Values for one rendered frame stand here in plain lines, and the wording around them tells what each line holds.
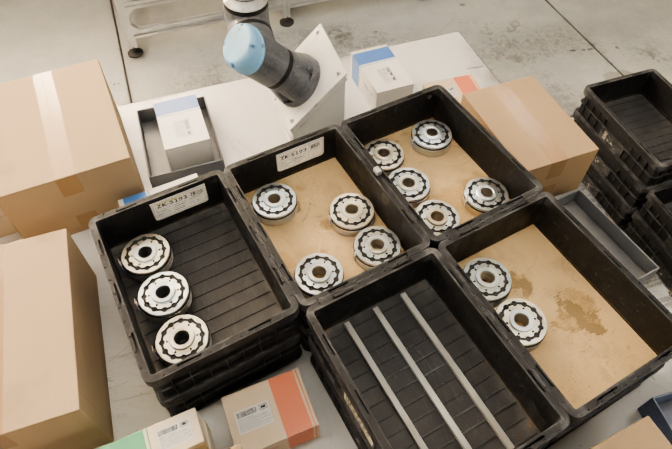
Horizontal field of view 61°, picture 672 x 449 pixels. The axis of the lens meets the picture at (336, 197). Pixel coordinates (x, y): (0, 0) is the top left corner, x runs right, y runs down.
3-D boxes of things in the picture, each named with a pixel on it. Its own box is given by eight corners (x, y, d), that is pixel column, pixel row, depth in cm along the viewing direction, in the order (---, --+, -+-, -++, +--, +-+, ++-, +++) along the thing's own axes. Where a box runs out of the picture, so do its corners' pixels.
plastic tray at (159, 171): (140, 122, 168) (135, 110, 164) (207, 107, 172) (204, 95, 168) (153, 189, 152) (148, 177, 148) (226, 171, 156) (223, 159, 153)
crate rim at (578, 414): (432, 250, 117) (434, 244, 115) (543, 195, 126) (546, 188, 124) (570, 426, 95) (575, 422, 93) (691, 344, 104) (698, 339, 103)
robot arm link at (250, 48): (263, 96, 150) (222, 74, 140) (254, 62, 157) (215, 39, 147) (294, 67, 144) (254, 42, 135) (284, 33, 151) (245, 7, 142)
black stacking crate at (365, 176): (229, 200, 136) (222, 169, 127) (336, 156, 145) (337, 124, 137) (304, 335, 115) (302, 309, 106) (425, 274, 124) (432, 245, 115)
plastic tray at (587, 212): (513, 228, 145) (518, 217, 142) (573, 200, 151) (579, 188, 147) (588, 313, 131) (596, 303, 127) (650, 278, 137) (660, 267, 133)
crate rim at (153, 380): (89, 226, 120) (86, 219, 118) (222, 174, 129) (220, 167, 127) (148, 391, 98) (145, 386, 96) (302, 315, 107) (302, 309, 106)
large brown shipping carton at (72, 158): (13, 142, 163) (-21, 88, 147) (119, 112, 171) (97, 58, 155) (30, 248, 140) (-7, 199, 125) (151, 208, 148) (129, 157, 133)
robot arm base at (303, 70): (275, 86, 164) (249, 71, 157) (308, 46, 159) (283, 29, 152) (292, 118, 155) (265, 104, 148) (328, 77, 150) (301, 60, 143)
